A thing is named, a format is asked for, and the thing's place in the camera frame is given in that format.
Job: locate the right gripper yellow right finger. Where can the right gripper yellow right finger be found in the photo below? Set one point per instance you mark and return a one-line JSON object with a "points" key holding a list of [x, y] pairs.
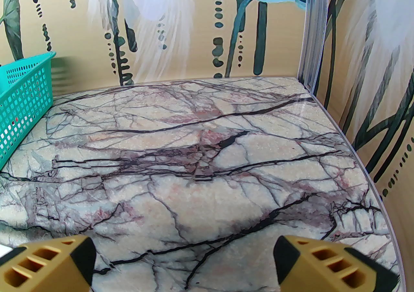
{"points": [[323, 271]]}

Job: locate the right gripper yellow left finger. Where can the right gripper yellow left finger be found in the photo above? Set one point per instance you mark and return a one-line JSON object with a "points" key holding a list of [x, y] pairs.
{"points": [[48, 268]]}

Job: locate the teal plastic mesh basket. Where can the teal plastic mesh basket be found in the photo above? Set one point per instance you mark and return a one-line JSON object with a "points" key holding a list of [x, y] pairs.
{"points": [[22, 106]]}

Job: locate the aluminium frame post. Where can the aluminium frame post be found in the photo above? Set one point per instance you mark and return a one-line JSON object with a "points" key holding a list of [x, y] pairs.
{"points": [[315, 25]]}

